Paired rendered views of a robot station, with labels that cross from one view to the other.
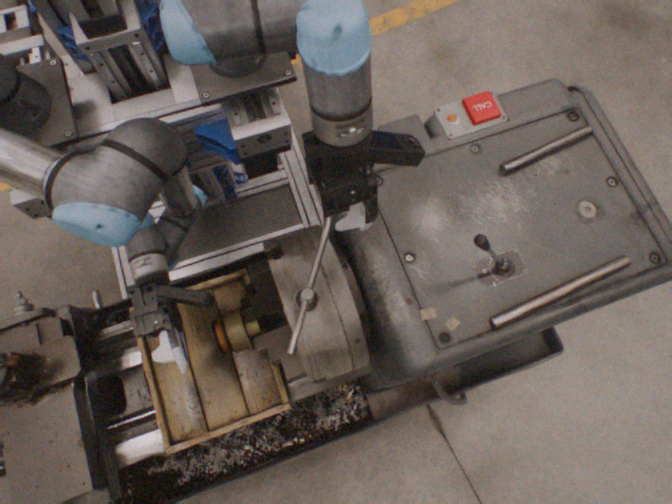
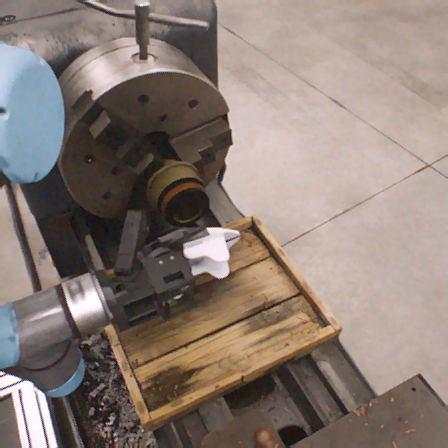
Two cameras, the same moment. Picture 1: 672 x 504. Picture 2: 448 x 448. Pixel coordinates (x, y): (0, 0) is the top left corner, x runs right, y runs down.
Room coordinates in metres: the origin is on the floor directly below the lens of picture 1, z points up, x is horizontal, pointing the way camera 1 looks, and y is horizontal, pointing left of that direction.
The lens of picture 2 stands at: (0.09, 0.75, 1.61)
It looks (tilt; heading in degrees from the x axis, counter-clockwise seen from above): 48 degrees down; 267
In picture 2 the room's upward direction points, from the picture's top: straight up
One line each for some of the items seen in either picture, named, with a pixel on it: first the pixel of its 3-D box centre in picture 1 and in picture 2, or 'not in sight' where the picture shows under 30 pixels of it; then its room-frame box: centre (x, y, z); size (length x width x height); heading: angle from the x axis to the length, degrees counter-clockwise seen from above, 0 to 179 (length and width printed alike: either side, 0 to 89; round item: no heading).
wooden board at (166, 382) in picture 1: (209, 357); (208, 307); (0.09, 0.29, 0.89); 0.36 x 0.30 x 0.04; 24
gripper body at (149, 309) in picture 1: (155, 306); (147, 284); (0.17, 0.37, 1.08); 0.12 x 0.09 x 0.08; 24
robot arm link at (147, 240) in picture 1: (142, 239); (30, 327); (0.32, 0.43, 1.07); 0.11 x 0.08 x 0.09; 24
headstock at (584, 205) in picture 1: (474, 239); (77, 54); (0.38, -0.31, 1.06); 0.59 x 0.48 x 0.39; 114
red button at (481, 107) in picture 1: (481, 108); not in sight; (0.59, -0.27, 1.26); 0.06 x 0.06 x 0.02; 24
